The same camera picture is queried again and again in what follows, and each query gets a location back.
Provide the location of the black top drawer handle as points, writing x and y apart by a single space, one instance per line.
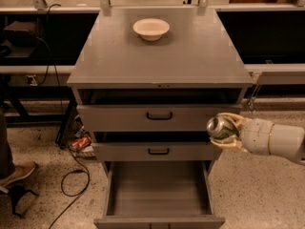
156 117

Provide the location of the bottom grey drawer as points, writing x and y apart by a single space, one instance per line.
158 195

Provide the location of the middle grey drawer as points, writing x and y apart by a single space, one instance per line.
139 151

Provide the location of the black drawer handle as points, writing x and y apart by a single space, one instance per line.
161 152
156 117

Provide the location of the white bowl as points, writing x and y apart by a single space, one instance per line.
151 29

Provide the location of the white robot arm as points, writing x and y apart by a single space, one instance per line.
285 141

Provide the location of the green soda can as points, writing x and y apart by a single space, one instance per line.
221 127

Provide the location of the black middle drawer handle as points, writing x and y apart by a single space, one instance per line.
161 152

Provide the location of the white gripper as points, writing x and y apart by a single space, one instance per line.
255 135

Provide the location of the top grey drawer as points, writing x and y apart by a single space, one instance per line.
132 118

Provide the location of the grey drawer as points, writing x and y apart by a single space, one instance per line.
132 118
139 151
158 195

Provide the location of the black chair base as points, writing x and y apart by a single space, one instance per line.
16 192

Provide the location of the wire basket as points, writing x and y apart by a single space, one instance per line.
74 129

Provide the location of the orange snack packet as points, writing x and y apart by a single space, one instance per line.
81 143

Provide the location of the grey drawer cabinet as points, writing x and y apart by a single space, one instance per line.
193 63

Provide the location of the brown shoe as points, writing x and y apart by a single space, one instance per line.
22 171

